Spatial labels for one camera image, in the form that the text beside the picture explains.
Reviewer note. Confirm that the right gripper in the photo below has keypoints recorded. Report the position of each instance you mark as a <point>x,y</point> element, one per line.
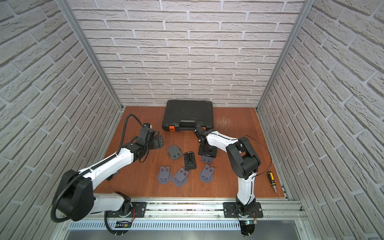
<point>213,154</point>

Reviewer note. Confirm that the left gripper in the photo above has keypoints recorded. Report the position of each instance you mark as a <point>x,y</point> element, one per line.
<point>157,142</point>

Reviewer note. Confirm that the purple-grey phone stand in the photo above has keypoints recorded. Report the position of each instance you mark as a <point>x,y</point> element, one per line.
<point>208,160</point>

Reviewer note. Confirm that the black phone stand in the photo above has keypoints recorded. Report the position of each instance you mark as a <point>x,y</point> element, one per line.
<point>190,161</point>

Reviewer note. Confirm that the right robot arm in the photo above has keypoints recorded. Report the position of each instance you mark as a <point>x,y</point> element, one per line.
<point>244,162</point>

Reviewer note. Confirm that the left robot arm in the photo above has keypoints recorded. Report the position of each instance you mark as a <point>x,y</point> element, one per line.
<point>75,197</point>

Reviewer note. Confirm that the dark grey stand wooden base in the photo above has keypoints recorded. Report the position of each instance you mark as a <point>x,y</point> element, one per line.
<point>174,152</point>

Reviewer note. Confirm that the grey phone stand lower right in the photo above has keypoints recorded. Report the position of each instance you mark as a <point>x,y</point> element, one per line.
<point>206,174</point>

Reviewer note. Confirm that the grey phone stand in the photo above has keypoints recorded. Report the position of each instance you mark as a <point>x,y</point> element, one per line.
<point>164,175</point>
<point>206,174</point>
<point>181,177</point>

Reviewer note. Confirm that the grey phone stand lower left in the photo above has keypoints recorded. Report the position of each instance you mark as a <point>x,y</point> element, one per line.
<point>164,175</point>

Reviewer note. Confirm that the grey phone stand lower middle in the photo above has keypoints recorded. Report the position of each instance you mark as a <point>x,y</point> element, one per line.
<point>181,177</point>

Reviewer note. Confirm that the black plastic tool case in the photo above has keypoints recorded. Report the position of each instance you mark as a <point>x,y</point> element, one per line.
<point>187,115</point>

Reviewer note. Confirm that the yellow black screwdriver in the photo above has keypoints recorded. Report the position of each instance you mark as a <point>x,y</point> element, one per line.
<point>272,181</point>

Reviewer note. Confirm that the left corner aluminium profile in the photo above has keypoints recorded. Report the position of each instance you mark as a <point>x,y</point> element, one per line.
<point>88,49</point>

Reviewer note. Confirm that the corner aluminium profile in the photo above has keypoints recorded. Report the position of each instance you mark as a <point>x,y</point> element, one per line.
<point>306,8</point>
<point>88,49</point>

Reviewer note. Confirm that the right corner aluminium profile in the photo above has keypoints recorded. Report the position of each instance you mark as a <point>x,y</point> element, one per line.
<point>306,8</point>

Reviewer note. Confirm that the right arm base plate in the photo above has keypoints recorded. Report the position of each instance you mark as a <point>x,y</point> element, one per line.
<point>237,210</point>

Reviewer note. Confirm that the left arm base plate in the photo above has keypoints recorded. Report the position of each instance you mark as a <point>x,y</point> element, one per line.
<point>129,210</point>

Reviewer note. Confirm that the aluminium front rail frame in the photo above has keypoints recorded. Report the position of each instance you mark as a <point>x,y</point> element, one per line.
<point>206,214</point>

